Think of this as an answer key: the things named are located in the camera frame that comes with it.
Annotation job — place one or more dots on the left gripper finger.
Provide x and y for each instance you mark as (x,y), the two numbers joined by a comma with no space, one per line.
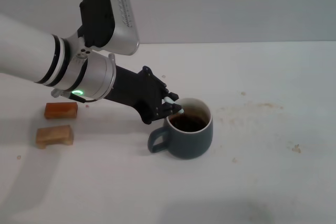
(169,110)
(173,95)

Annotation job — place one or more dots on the light notched wooden block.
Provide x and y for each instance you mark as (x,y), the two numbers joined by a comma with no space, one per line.
(53,134)

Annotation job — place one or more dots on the dark coffee liquid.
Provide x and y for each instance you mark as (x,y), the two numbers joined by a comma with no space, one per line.
(190,123)

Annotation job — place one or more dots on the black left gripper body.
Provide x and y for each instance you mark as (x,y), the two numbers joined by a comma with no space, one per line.
(134,93)

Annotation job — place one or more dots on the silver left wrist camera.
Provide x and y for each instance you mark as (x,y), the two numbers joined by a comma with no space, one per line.
(113,16)

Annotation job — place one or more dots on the reddish brown wooden block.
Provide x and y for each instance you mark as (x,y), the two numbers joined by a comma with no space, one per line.
(61,110)

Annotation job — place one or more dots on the grey ceramic cup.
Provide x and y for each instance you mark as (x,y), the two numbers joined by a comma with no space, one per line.
(189,142)

